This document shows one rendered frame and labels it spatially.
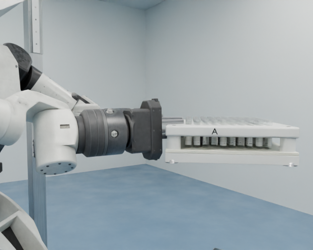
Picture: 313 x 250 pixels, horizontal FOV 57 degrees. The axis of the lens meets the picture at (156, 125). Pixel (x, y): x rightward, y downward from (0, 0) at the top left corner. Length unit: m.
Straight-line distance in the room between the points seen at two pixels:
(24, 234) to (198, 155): 0.54
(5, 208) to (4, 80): 0.35
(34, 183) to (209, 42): 3.37
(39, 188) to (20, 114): 1.01
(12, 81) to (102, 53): 4.38
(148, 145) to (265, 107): 3.10
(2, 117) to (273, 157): 0.45
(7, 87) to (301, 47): 3.02
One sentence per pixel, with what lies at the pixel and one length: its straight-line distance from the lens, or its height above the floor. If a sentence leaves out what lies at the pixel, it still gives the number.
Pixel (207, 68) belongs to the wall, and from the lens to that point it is 4.26.
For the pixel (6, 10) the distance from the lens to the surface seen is 1.41.
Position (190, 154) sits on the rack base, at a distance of 0.55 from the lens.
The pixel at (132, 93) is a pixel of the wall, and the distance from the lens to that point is 5.39.
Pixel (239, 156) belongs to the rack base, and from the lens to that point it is 0.56.
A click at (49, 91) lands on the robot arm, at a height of 1.17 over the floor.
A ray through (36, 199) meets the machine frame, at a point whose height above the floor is 0.70.
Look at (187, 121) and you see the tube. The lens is 0.58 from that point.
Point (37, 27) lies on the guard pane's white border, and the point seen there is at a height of 1.47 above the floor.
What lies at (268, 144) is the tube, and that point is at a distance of 0.61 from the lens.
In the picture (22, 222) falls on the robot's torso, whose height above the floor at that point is 0.81.
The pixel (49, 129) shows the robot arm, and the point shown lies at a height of 1.08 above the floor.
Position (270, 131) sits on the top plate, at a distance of 0.57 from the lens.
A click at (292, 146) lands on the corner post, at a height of 1.05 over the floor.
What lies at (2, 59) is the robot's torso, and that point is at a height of 1.24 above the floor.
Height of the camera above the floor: 1.12
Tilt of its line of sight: 4 degrees down
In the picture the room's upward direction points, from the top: straight up
